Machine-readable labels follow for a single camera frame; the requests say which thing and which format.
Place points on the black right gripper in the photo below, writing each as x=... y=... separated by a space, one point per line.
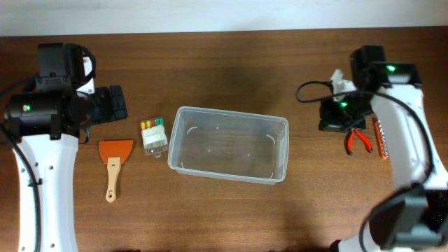
x=327 y=123

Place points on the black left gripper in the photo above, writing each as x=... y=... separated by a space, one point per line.
x=116 y=107

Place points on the clear plastic storage container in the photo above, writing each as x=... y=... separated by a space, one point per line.
x=229 y=145

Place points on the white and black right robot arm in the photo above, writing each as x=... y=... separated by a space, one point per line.
x=414 y=216

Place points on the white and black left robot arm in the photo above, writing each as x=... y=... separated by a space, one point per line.
x=43 y=125

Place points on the orange holder of drill bits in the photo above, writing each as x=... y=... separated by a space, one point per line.
x=381 y=140

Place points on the clear case of coloured screwdrivers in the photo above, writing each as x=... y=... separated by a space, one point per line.
x=155 y=141

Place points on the orange scraper with wooden handle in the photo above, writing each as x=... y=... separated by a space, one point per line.
x=114 y=153

